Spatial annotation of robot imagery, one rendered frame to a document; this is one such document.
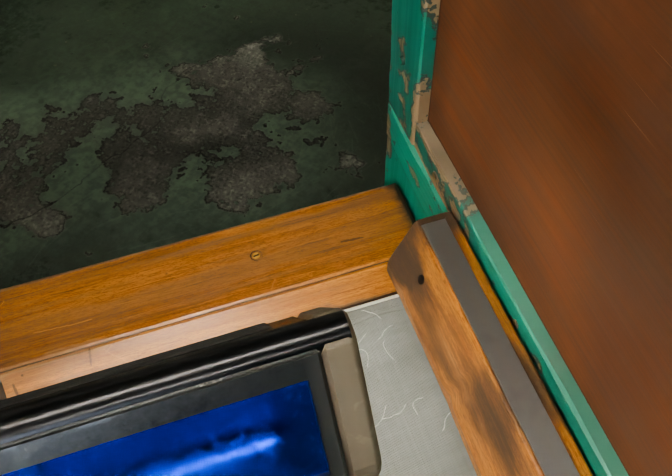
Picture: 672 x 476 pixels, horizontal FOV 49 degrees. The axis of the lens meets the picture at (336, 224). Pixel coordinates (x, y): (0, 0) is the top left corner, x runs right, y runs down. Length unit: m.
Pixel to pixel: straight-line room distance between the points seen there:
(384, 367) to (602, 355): 0.24
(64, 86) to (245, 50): 0.51
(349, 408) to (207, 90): 1.78
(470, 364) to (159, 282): 0.31
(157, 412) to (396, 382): 0.42
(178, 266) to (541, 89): 0.40
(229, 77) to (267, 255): 1.38
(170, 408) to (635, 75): 0.26
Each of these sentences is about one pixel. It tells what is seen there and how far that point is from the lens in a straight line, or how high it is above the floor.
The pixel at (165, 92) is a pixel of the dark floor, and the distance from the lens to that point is 2.06.
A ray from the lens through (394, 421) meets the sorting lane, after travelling 0.66.
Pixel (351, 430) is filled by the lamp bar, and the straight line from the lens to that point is 0.30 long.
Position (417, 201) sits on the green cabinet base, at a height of 0.78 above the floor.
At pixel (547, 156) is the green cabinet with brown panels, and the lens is 0.49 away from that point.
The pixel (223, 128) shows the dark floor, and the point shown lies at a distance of 1.92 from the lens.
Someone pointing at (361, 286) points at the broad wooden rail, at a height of 0.75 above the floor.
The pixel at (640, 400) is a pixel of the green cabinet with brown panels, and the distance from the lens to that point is 0.48.
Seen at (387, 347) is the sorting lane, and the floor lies 0.74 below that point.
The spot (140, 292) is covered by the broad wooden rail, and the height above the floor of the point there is 0.76.
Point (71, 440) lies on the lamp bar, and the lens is 0.29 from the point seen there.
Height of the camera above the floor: 1.35
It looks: 53 degrees down
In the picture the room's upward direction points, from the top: 2 degrees counter-clockwise
